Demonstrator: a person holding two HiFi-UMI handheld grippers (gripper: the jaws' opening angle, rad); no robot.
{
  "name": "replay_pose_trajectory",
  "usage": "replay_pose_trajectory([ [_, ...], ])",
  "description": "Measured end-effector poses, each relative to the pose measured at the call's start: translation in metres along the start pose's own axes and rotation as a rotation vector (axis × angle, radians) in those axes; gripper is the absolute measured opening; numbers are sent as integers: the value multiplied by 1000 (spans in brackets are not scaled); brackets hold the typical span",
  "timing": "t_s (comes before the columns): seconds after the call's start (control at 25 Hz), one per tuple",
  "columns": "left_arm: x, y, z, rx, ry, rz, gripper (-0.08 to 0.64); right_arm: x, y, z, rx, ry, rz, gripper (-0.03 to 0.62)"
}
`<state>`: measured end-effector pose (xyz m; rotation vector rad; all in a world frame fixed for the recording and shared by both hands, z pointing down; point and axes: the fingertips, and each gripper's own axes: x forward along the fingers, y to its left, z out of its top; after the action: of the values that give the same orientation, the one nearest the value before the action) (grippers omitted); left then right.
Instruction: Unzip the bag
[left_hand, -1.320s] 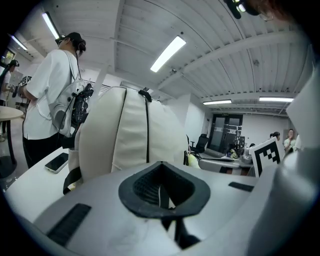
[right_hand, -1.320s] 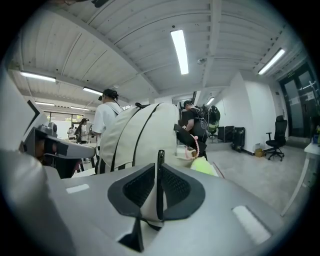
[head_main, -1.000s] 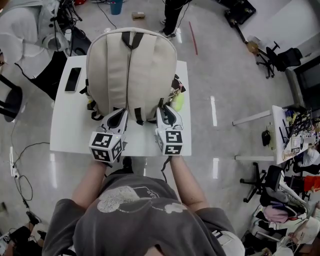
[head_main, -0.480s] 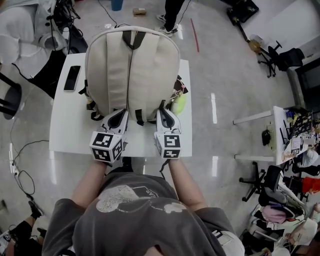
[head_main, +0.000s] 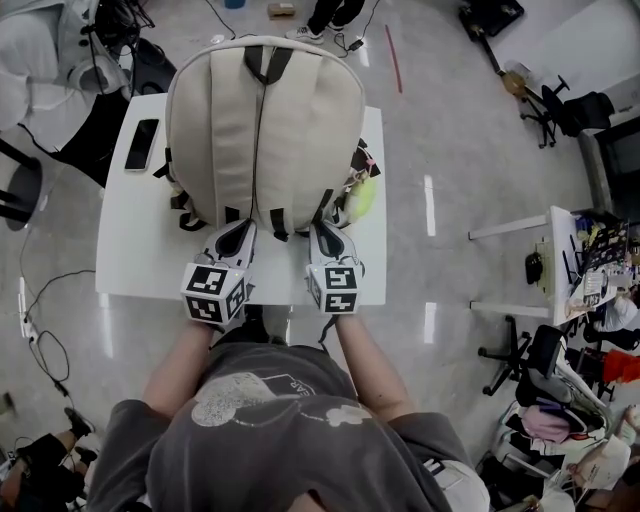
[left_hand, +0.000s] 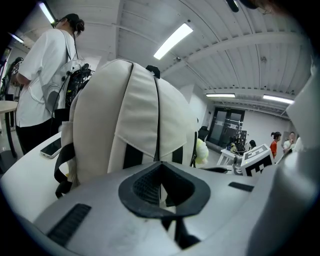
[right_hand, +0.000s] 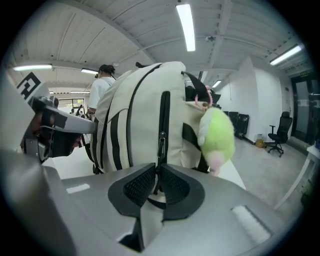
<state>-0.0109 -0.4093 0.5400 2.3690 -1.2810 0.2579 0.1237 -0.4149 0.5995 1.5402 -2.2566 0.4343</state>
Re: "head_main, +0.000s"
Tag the small brown box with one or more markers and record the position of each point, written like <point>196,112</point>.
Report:
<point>515,80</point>

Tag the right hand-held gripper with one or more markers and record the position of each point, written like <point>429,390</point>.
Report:
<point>340,285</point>

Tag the black power adapter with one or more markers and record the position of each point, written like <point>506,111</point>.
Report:
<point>356,45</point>

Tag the white cluttered desk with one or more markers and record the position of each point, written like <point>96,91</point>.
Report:
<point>560,225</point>

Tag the pink fabric bag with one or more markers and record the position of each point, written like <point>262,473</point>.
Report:
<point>547,425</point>

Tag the white power strip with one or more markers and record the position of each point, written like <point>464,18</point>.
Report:
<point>25,320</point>

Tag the black sticker-covered laptop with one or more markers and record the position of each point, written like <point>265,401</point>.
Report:
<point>607,245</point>

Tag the grey round stool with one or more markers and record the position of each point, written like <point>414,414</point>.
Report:
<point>25,190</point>

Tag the black office chair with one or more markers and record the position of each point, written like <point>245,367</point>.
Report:
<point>585,112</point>
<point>542,350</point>

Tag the white waist bag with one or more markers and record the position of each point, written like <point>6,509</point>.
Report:
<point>465,485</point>

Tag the yellow-green plush toy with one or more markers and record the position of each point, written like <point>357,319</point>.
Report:
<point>364,200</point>

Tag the black smartphone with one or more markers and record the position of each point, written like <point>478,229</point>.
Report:
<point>141,145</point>

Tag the black equipment case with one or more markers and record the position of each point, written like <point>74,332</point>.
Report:
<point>492,15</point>

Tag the person's black trousers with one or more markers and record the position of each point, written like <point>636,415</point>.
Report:
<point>255,325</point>

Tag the person's grey printed t-shirt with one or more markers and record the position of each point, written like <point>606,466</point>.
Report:
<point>280,450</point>

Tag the person's right forearm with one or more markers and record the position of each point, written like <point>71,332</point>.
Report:
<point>370,365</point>

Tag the person's left forearm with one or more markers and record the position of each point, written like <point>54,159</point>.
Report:
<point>180,365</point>

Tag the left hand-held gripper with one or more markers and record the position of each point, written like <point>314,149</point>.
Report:
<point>210,290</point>

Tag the beige backpack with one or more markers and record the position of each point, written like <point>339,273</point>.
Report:
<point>280,125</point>

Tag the small black bag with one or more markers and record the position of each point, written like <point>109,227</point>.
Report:
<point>534,267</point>

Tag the orange fabric item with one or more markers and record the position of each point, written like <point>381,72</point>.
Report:
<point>625,365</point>

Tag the small cardboard box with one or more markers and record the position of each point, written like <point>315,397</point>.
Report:
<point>281,10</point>

